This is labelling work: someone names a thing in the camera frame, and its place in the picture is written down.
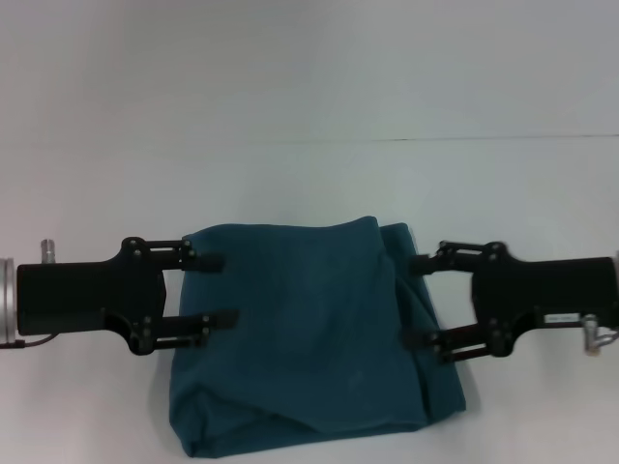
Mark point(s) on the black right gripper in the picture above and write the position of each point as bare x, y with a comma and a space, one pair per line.
532, 290

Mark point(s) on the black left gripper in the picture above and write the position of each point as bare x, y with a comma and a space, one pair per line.
92, 295

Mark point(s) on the teal blue shirt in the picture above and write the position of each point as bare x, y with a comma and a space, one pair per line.
309, 328

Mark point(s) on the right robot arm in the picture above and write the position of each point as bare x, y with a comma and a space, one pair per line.
616, 285

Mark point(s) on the silver stud on right gripper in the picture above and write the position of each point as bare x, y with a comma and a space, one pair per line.
592, 336

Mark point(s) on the silver stud on gripper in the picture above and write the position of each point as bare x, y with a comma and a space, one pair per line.
592, 336
48, 251

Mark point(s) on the silver stud on left gripper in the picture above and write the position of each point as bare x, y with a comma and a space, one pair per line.
48, 251

